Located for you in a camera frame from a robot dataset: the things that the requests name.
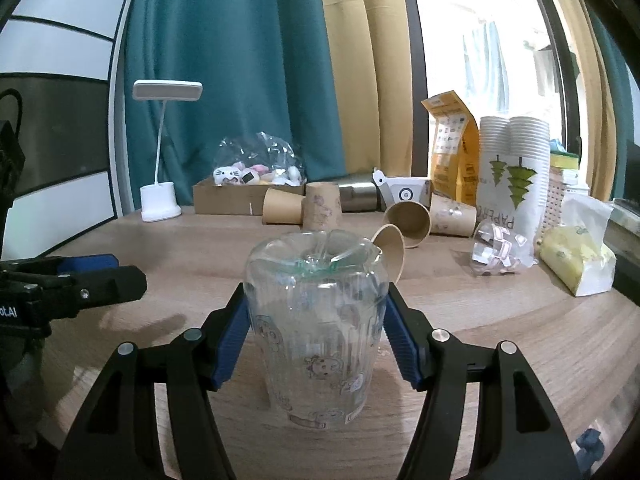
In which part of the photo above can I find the white perforated basket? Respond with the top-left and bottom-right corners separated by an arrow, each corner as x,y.
541,164 -> 592,241

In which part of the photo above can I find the brown paper cup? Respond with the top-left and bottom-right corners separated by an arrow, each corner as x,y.
304,182 -> 343,234
383,201 -> 432,250
370,223 -> 405,284
263,187 -> 306,225
429,193 -> 478,237

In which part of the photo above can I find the small dark blue object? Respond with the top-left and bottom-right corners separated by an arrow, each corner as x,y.
574,427 -> 607,467

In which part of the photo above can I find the green yellow sponge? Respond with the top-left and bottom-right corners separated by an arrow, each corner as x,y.
549,139 -> 582,170

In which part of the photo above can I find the yellow tissue pack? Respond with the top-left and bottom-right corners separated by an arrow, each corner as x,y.
539,195 -> 618,297

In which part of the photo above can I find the clear bag of plush toys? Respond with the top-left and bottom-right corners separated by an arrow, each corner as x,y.
212,131 -> 307,187

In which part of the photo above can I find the yellow curtain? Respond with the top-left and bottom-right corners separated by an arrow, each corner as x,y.
314,0 -> 427,183

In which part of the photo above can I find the white desk lamp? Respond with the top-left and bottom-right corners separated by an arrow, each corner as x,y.
132,80 -> 204,223

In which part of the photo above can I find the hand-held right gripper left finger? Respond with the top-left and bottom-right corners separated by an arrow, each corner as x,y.
55,284 -> 252,480

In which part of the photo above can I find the clear printed plastic cup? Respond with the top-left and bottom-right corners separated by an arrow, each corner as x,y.
243,230 -> 392,431

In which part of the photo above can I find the shallow cardboard box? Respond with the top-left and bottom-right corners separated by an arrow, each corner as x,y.
192,176 -> 307,216

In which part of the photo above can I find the teal curtain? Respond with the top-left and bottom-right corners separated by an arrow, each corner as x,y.
122,0 -> 351,213

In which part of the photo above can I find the white folded paper carton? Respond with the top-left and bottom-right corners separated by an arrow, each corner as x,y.
372,169 -> 434,207

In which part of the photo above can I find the steel thermos bottle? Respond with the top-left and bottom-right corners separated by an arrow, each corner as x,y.
338,176 -> 390,213

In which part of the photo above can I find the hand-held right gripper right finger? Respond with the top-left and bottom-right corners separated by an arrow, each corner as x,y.
384,284 -> 572,480

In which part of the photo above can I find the orange paper bag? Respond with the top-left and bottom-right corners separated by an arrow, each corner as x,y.
420,90 -> 482,200

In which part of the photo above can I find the sleeve of white paper cups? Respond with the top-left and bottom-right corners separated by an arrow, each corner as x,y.
475,115 -> 551,261

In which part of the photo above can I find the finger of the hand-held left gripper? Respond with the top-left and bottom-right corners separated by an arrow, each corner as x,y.
0,254 -> 121,287
27,265 -> 149,322

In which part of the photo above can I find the crumpled clear plastic bag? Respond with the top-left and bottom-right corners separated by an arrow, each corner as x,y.
470,219 -> 539,278

